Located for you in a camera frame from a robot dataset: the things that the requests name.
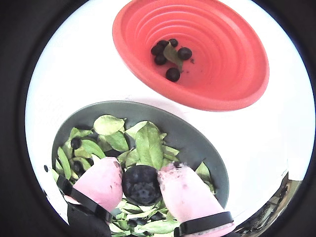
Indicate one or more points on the single green leaf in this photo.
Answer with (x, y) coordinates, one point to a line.
(172, 55)

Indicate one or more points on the pink tipped gripper finger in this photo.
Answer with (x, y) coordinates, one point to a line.
(98, 187)
(190, 197)

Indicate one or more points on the red collapsible silicone cup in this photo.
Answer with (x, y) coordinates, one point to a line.
(222, 74)

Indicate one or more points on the small dark berry left view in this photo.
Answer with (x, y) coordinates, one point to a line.
(45, 168)

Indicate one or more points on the pile of green leaves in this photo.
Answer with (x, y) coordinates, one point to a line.
(148, 145)

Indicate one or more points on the dark grey round bowl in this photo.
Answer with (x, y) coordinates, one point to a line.
(185, 133)

